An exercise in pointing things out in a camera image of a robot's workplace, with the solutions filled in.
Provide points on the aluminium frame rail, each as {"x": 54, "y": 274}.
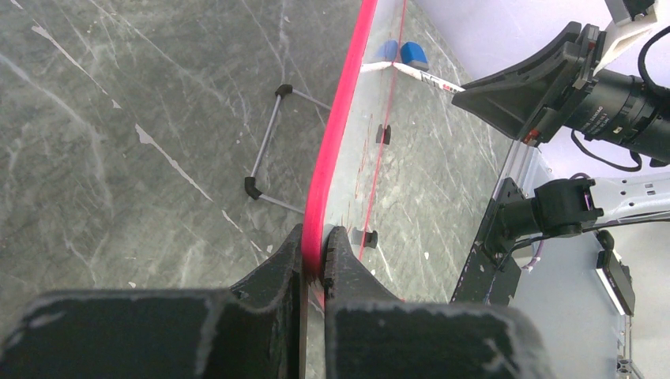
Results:
{"x": 527, "y": 167}

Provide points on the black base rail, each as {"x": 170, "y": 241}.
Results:
{"x": 481, "y": 280}

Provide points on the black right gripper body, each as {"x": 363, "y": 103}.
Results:
{"x": 627, "y": 111}

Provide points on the grey wire whiteboard stand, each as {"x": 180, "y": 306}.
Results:
{"x": 285, "y": 160}

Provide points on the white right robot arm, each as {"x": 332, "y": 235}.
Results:
{"x": 561, "y": 86}

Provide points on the black device on floor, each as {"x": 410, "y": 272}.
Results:
{"x": 614, "y": 275}

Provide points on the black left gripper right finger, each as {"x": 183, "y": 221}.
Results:
{"x": 371, "y": 333}

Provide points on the red white marker pen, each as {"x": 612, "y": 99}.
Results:
{"x": 428, "y": 78}

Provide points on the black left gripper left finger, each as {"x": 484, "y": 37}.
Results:
{"x": 252, "y": 329}

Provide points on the black whiteboard foot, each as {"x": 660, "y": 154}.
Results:
{"x": 383, "y": 135}
{"x": 366, "y": 239}

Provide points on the blue eraser block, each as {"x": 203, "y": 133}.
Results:
{"x": 413, "y": 55}

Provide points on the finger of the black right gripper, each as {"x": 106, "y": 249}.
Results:
{"x": 509, "y": 99}

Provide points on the pink-framed whiteboard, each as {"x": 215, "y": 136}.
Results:
{"x": 343, "y": 184}

